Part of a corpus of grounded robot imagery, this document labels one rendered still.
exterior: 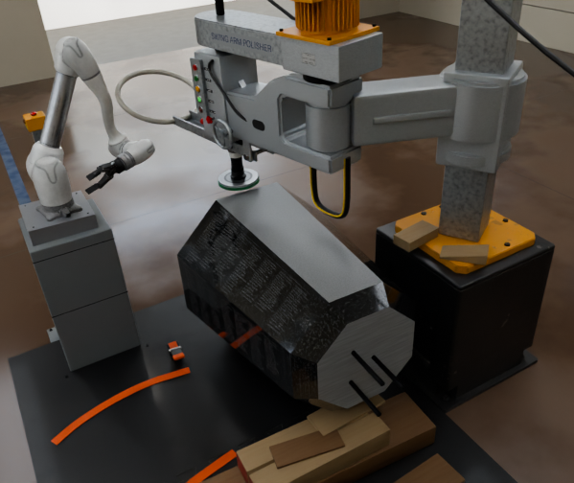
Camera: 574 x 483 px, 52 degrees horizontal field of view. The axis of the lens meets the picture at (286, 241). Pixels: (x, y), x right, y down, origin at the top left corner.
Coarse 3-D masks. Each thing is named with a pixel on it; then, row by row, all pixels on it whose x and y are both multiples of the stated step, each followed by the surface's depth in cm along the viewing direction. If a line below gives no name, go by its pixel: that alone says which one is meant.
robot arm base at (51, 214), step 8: (72, 200) 295; (40, 208) 295; (48, 208) 289; (56, 208) 289; (64, 208) 290; (72, 208) 294; (80, 208) 295; (48, 216) 288; (56, 216) 289; (64, 216) 289
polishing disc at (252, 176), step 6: (222, 174) 311; (228, 174) 310; (246, 174) 309; (252, 174) 309; (258, 174) 309; (222, 180) 305; (228, 180) 305; (234, 180) 304; (240, 180) 304; (246, 180) 304; (252, 180) 303; (228, 186) 300; (234, 186) 299; (240, 186) 299; (246, 186) 300
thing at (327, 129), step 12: (312, 108) 231; (324, 108) 230; (336, 108) 229; (348, 108) 232; (312, 120) 234; (324, 120) 231; (336, 120) 232; (348, 120) 235; (312, 132) 237; (324, 132) 234; (336, 132) 234; (348, 132) 238; (312, 144) 240; (324, 144) 237; (336, 144) 237; (348, 144) 241
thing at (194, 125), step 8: (192, 112) 325; (176, 120) 318; (184, 120) 314; (192, 120) 325; (184, 128) 316; (192, 128) 310; (200, 128) 304; (200, 136) 307; (208, 136) 302; (240, 152) 287; (256, 152) 278; (272, 152) 286; (256, 160) 280
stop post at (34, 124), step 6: (24, 114) 363; (30, 114) 363; (36, 114) 362; (42, 114) 362; (30, 120) 356; (36, 120) 358; (42, 120) 360; (30, 126) 358; (36, 126) 360; (42, 126) 361; (36, 132) 363; (36, 138) 365
